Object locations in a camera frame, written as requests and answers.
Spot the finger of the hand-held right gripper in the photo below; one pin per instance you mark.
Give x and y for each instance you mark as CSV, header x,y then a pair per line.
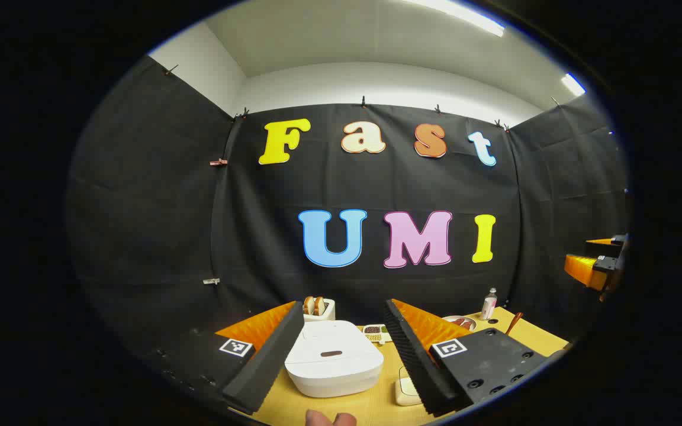
x,y
584,269
607,241

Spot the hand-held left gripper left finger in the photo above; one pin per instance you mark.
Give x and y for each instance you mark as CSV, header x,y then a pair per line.
x,y
270,361

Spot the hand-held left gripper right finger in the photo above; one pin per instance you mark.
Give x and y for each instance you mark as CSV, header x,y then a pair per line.
x,y
415,361

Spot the white rice cooker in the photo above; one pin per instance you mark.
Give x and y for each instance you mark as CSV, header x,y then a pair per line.
x,y
332,367

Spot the brown wooden spoon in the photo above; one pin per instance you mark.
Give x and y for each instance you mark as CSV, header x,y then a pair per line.
x,y
514,324

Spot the small cream dish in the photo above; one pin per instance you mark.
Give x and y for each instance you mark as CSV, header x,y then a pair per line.
x,y
405,390

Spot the white divided grain dish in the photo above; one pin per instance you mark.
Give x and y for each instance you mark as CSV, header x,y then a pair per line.
x,y
373,332

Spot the white round plate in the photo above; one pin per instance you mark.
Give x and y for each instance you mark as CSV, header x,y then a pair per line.
x,y
449,320

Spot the toast slice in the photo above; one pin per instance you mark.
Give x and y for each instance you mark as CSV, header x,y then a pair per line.
x,y
309,306
320,306

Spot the white toaster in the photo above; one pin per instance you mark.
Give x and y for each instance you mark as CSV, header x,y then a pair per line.
x,y
329,310

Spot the small bottle with pink label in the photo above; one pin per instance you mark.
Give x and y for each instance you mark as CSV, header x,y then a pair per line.
x,y
488,307

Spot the black backdrop cloth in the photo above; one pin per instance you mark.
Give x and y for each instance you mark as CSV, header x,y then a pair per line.
x,y
258,236

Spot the ceiling light strip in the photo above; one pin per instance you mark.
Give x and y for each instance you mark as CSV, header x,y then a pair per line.
x,y
573,84

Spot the copper cloth clip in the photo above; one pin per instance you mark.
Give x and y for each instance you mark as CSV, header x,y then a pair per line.
x,y
218,161

